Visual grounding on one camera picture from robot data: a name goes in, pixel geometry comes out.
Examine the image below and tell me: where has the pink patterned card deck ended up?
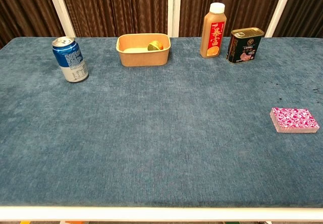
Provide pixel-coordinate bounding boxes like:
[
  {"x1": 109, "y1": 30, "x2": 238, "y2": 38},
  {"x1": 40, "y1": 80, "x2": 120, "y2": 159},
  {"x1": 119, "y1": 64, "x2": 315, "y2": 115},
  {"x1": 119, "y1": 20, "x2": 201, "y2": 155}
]
[{"x1": 269, "y1": 107, "x2": 320, "y2": 134}]

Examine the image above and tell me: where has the blue fabric table mat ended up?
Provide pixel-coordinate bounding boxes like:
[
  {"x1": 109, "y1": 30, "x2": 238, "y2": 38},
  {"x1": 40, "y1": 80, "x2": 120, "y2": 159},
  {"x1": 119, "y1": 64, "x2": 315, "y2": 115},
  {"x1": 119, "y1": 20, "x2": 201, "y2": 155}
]
[{"x1": 0, "y1": 36, "x2": 323, "y2": 208}]

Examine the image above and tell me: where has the kraft paper rectangular bowl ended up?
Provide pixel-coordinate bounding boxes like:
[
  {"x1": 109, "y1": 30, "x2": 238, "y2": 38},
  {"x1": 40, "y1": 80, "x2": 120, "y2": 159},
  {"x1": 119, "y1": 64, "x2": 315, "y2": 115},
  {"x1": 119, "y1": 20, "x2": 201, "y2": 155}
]
[{"x1": 116, "y1": 33, "x2": 172, "y2": 68}]

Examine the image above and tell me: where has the brown juice bottle white cap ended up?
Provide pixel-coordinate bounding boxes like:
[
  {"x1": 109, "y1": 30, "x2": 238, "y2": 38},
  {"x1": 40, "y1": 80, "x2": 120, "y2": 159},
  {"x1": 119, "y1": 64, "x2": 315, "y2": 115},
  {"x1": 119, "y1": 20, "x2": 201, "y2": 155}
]
[{"x1": 199, "y1": 2, "x2": 226, "y2": 59}]

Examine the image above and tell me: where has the black luncheon meat tin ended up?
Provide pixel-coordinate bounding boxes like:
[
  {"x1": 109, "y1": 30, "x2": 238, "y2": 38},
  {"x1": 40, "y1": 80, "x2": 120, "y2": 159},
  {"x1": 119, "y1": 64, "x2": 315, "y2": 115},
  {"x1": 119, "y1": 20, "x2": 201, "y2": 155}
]
[{"x1": 226, "y1": 27, "x2": 265, "y2": 65}]

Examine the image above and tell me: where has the blue white beverage can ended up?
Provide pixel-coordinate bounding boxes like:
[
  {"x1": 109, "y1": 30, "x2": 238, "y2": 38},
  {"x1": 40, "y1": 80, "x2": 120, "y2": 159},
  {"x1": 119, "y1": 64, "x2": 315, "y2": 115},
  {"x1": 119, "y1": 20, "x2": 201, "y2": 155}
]
[{"x1": 51, "y1": 36, "x2": 89, "y2": 83}]

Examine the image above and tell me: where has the brown curtain panel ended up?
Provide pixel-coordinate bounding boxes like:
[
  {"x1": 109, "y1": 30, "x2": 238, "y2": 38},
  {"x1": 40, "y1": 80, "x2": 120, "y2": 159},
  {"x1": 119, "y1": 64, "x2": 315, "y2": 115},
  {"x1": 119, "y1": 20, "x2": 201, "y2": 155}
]
[
  {"x1": 0, "y1": 0, "x2": 65, "y2": 48},
  {"x1": 178, "y1": 0, "x2": 287, "y2": 38},
  {"x1": 57, "y1": 0, "x2": 169, "y2": 38},
  {"x1": 274, "y1": 0, "x2": 323, "y2": 38}
]

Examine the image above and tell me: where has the white partition post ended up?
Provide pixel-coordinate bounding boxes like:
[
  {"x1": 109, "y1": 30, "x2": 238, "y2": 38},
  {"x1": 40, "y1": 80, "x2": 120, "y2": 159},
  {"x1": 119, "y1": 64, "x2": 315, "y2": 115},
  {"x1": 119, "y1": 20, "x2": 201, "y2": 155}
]
[
  {"x1": 167, "y1": 0, "x2": 182, "y2": 38},
  {"x1": 44, "y1": 0, "x2": 77, "y2": 38},
  {"x1": 264, "y1": 0, "x2": 296, "y2": 38}
]

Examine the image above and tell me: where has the white table frame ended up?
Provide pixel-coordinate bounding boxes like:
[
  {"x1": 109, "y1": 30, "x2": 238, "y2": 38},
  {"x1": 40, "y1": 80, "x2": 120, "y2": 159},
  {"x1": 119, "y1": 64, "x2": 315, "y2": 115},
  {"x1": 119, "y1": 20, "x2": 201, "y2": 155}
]
[{"x1": 0, "y1": 205, "x2": 323, "y2": 222}]

